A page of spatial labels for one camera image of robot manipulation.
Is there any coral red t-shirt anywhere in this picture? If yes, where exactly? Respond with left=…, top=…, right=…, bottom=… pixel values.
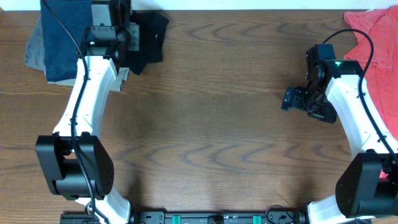
left=344, top=6, right=397, bottom=139

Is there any folded navy blue garment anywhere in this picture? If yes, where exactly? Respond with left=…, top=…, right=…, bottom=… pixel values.
left=40, top=0, right=93, bottom=82

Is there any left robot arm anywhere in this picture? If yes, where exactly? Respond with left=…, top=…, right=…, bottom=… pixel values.
left=35, top=1, right=140, bottom=223

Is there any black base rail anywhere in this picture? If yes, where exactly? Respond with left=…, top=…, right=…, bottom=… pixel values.
left=60, top=210, right=312, bottom=224

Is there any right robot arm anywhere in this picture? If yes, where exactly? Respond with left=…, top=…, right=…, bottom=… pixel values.
left=281, top=58, right=397, bottom=223

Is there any folded khaki garment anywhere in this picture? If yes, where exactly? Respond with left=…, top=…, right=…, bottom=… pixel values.
left=25, top=18, right=129, bottom=91

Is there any black t-shirt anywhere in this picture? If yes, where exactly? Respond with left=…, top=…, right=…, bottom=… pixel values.
left=121, top=11, right=169, bottom=75

